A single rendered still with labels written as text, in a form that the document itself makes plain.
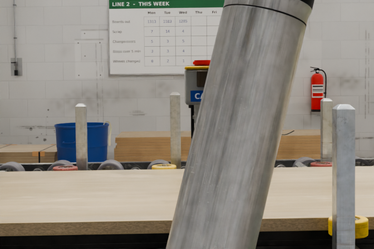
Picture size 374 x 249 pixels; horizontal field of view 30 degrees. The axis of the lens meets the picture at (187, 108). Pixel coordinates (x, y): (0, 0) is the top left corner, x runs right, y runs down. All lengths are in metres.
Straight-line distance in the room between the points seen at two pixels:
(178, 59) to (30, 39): 1.82
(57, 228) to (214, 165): 0.71
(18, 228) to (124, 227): 0.22
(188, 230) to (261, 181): 0.11
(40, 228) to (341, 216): 0.61
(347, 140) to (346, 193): 0.10
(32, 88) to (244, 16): 7.94
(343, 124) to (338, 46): 7.37
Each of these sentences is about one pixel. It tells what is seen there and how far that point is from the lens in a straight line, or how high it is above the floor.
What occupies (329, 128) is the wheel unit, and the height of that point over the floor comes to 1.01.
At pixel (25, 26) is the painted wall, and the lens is 8.80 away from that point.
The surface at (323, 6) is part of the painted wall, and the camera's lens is 8.68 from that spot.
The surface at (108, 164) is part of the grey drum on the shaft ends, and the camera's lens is 2.79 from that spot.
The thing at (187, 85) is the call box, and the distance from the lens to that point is 1.25.
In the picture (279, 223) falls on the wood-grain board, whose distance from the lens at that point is 1.50.
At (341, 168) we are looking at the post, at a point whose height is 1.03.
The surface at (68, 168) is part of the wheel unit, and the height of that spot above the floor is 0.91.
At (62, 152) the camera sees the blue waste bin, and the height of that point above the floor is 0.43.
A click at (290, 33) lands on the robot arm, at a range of 0.88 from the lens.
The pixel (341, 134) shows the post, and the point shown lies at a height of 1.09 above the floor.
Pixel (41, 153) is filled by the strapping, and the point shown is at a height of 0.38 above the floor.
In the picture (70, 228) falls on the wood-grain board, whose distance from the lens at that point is 1.50.
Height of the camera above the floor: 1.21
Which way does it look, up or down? 3 degrees down
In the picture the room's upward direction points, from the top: 1 degrees counter-clockwise
